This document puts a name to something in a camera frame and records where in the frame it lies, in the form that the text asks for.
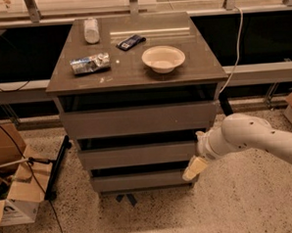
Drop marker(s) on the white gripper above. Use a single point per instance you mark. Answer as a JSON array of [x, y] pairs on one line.
[[205, 147]]

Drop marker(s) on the grey bottom drawer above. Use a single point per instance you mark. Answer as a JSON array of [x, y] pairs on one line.
[[139, 181]]

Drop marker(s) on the grey drawer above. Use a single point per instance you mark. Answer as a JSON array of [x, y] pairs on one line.
[[139, 181], [140, 154], [131, 121]]

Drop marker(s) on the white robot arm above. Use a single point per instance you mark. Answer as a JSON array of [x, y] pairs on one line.
[[238, 133]]

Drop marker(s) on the grey middle drawer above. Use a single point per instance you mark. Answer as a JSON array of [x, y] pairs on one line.
[[140, 154]]

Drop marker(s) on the grey top drawer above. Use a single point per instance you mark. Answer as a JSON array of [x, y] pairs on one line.
[[131, 121]]

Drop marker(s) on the grey drawer cabinet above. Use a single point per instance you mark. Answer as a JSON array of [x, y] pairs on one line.
[[128, 83]]

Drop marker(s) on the open cardboard box left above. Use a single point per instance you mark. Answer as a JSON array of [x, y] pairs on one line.
[[23, 178]]

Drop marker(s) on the blue tape cross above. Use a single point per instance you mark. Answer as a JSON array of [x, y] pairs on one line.
[[129, 198]]

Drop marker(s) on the white paper bowl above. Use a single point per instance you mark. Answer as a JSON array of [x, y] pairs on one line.
[[163, 59]]

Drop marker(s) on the dark blue snack packet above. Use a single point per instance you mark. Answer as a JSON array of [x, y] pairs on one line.
[[130, 42]]

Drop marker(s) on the crumpled silver snack bag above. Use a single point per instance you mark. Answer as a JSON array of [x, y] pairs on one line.
[[90, 64]]

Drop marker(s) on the black stand leg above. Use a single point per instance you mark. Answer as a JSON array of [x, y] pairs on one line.
[[50, 194]]

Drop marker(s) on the white plastic bottle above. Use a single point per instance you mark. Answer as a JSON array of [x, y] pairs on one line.
[[91, 31]]

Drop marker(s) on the black bracket behind cabinet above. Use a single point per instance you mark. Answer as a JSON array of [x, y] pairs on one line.
[[225, 106]]

